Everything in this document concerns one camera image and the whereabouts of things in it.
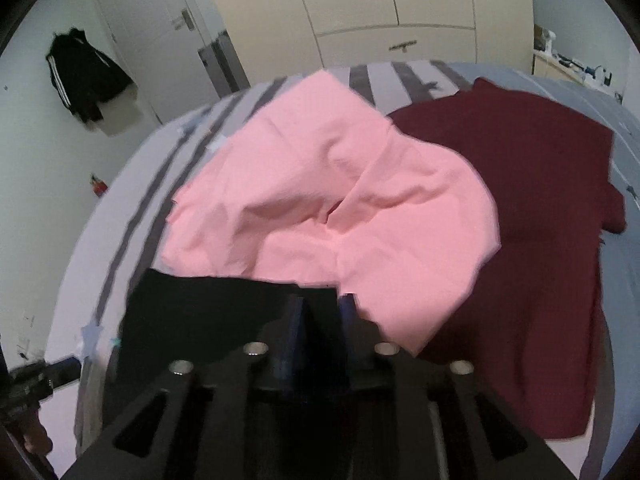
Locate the upright silver suitcase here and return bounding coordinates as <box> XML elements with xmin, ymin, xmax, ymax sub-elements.
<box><xmin>197</xmin><ymin>30</ymin><xmax>251</xmax><ymax>97</ymax></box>

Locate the maroon shirt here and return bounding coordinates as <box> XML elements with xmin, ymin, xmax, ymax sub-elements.
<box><xmin>387</xmin><ymin>77</ymin><xmax>628</xmax><ymax>438</ymax></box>

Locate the pink shirt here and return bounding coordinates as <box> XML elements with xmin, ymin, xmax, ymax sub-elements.
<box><xmin>160</xmin><ymin>70</ymin><xmax>502</xmax><ymax>356</ymax></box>

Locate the white door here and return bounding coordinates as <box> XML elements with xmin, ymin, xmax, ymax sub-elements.
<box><xmin>90</xmin><ymin>0</ymin><xmax>251</xmax><ymax>126</ymax></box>

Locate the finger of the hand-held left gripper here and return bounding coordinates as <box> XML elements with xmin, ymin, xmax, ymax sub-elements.
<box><xmin>46</xmin><ymin>355</ymin><xmax>84</xmax><ymax>388</ymax></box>

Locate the person's left hand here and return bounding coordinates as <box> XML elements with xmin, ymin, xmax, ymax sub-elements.
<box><xmin>17</xmin><ymin>402</ymin><xmax>55</xmax><ymax>456</ymax></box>

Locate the black striped jacket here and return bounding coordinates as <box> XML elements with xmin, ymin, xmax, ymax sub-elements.
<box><xmin>45</xmin><ymin>27</ymin><xmax>133</xmax><ymax>126</ymax></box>

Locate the bed with striped star sheet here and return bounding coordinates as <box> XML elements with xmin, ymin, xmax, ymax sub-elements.
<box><xmin>42</xmin><ymin>57</ymin><xmax>640</xmax><ymax>480</ymax></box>

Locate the cream wardrobe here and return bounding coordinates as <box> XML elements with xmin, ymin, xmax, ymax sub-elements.
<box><xmin>197</xmin><ymin>0</ymin><xmax>536</xmax><ymax>96</ymax></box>

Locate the black printed t-shirt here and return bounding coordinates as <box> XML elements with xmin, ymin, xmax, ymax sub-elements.
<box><xmin>117</xmin><ymin>267</ymin><xmax>351</xmax><ymax>393</ymax></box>

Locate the white nightstand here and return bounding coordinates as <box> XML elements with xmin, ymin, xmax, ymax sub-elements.
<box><xmin>530</xmin><ymin>47</ymin><xmax>626</xmax><ymax>96</ymax></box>

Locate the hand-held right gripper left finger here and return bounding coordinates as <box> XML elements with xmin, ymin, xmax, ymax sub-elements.
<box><xmin>62</xmin><ymin>294</ymin><xmax>315</xmax><ymax>480</ymax></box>

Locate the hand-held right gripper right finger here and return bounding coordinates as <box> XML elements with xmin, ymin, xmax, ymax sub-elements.
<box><xmin>337</xmin><ymin>292</ymin><xmax>576</xmax><ymax>480</ymax></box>

